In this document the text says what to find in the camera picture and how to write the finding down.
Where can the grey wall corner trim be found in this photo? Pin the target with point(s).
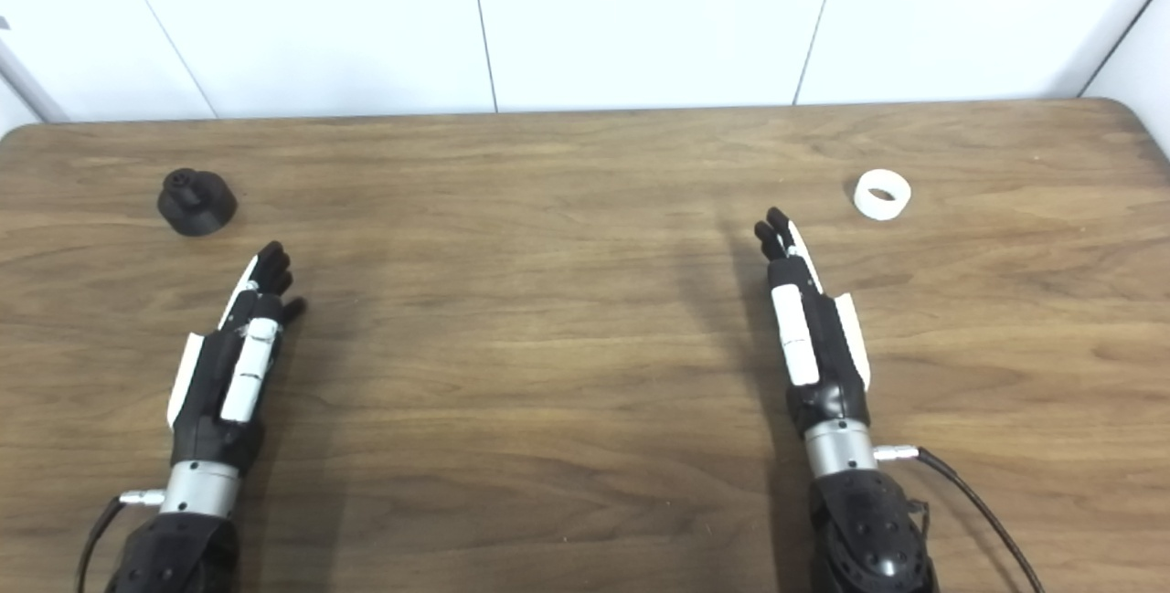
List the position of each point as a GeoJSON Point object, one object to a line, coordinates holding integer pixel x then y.
{"type": "Point", "coordinates": [32, 86]}

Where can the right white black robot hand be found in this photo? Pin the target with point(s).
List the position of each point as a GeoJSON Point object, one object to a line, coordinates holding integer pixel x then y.
{"type": "Point", "coordinates": [827, 346]}

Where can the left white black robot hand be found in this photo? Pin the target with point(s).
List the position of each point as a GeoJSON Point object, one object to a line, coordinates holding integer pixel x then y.
{"type": "Point", "coordinates": [206, 392]}

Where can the round black part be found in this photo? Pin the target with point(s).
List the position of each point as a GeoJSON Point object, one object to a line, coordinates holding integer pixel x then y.
{"type": "Point", "coordinates": [196, 209]}

